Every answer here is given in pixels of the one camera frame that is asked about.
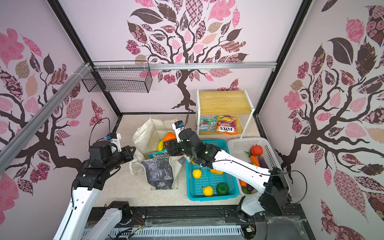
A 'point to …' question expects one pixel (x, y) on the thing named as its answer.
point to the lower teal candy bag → (208, 123)
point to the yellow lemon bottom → (208, 191)
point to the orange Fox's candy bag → (227, 124)
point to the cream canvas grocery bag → (161, 173)
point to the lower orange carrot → (242, 183)
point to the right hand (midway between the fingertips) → (169, 139)
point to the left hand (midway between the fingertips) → (136, 150)
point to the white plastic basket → (238, 146)
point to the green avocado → (222, 189)
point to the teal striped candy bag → (159, 153)
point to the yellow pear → (216, 171)
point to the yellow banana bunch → (160, 145)
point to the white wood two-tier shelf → (236, 103)
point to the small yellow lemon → (197, 173)
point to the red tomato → (256, 150)
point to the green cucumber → (245, 190)
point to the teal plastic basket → (203, 183)
